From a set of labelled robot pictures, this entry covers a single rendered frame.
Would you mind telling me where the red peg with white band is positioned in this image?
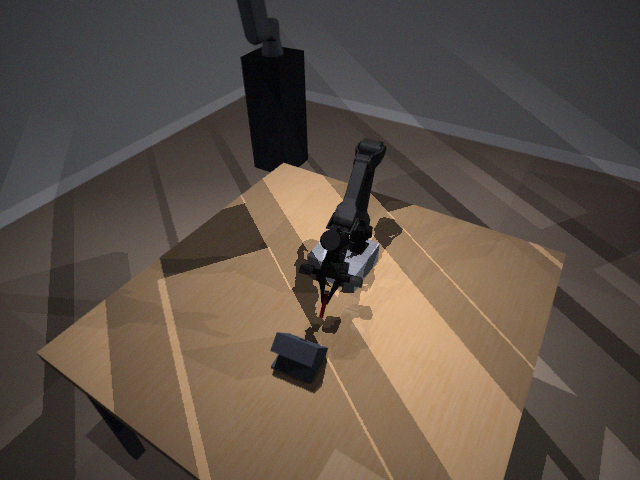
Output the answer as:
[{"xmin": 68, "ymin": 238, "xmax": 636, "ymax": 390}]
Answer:
[{"xmin": 319, "ymin": 290, "xmax": 330, "ymax": 318}]

